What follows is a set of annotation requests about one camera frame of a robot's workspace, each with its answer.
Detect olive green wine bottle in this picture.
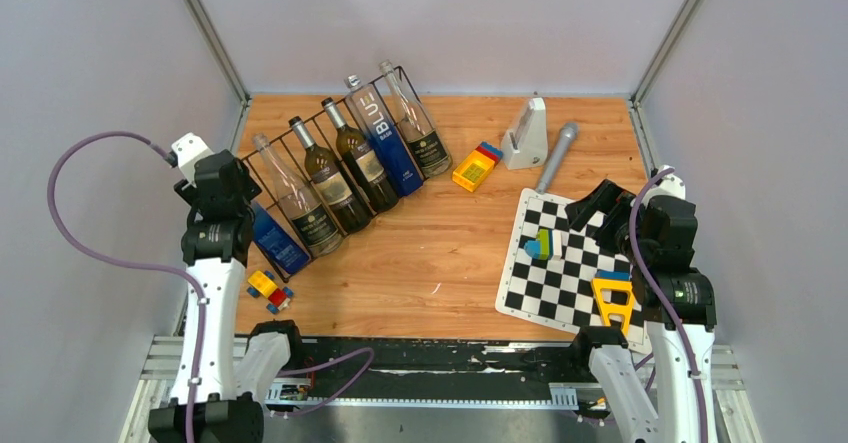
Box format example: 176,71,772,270
289,116,371,234

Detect black white chessboard mat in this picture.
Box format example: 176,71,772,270
495,188,630,333

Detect green white blue block stack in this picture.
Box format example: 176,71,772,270
523,228,567,261

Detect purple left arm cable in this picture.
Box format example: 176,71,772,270
46,131,210,443

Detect blue square bottle on rack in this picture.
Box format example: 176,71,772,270
345,74,423,197

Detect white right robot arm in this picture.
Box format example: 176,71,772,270
565,167,717,442

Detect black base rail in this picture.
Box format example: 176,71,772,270
265,337,603,410

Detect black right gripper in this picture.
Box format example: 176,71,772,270
564,178,650,264

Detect silver metal cylinder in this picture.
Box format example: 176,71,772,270
535,121,579,194

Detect yellow red blue block house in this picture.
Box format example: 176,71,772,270
452,141,503,192

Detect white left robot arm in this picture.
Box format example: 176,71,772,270
147,150,307,442

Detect grey wedge stand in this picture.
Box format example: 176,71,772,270
500,97,548,171

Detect yellow red toy car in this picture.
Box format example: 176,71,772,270
246,270,294,314

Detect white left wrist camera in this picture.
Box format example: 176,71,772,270
171,132,213,184

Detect dark green wine bottle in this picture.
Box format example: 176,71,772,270
321,98,399,213

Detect yellow arch blue block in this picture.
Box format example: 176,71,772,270
591,270,635,337

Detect black wire wine rack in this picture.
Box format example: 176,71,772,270
242,63,426,277

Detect clear champagne bottle near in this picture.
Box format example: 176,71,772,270
252,133,343,257

